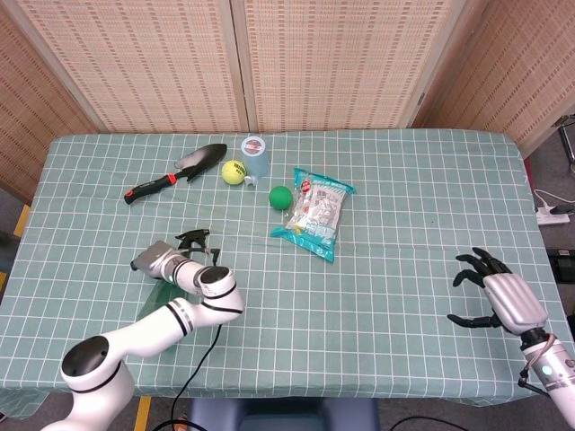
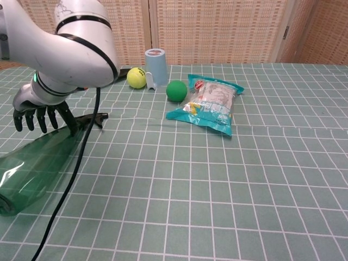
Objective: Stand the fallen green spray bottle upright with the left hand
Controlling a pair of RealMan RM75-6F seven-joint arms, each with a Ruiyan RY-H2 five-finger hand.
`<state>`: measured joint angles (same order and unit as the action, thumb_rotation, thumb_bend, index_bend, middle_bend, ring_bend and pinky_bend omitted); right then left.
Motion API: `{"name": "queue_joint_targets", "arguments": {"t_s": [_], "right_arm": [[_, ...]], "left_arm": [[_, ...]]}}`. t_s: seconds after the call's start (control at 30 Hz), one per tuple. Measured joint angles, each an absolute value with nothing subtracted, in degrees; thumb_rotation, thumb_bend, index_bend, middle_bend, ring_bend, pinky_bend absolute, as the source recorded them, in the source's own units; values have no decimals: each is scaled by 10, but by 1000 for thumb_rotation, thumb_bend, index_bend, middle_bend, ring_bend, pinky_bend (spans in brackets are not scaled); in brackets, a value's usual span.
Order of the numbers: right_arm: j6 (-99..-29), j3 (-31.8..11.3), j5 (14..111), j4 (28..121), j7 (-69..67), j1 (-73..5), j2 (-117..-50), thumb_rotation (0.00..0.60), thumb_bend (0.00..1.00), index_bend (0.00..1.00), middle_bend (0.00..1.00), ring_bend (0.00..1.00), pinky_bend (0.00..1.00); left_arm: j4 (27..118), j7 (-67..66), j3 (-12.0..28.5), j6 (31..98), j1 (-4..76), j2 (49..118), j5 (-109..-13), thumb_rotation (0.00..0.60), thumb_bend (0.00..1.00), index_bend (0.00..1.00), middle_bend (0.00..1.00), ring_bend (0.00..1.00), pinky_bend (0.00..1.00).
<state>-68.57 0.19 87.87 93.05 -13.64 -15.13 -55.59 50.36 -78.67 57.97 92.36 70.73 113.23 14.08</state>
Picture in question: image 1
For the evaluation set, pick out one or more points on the green checked tablecloth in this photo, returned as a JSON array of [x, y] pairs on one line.
[[359, 314]]

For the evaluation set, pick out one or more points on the black box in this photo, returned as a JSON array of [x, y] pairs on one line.
[[563, 265]]

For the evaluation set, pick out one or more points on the black garden trowel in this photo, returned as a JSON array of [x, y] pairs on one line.
[[153, 186]]

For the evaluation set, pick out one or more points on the blue seat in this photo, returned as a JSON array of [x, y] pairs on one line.
[[283, 415]]

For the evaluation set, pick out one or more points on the clear plastic jar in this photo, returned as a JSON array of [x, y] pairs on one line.
[[257, 157]]

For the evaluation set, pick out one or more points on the green spray bottle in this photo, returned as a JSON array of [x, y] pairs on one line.
[[158, 300]]

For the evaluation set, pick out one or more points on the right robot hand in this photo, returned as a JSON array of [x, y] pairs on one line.
[[516, 301]]

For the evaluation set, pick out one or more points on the green rubber ball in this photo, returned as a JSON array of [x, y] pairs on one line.
[[281, 197]]

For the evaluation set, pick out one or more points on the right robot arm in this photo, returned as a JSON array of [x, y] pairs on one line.
[[554, 372]]

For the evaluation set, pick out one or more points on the bamboo folding screen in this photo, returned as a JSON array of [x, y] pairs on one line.
[[314, 63]]

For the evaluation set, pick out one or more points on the small white plastic hook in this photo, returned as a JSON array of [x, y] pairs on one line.
[[250, 181]]

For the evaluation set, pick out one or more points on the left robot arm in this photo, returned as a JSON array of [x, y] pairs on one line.
[[179, 323]]

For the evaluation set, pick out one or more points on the white power strip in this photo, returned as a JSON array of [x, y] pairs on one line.
[[552, 217]]

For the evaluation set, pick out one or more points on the teal snack bag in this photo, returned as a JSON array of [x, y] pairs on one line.
[[314, 211]]

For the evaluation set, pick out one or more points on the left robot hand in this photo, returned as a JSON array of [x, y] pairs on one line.
[[153, 260]]

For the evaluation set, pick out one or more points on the metal stand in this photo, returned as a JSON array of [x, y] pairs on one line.
[[567, 139]]

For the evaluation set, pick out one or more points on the yellow tennis ball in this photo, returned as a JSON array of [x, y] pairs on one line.
[[234, 172]]

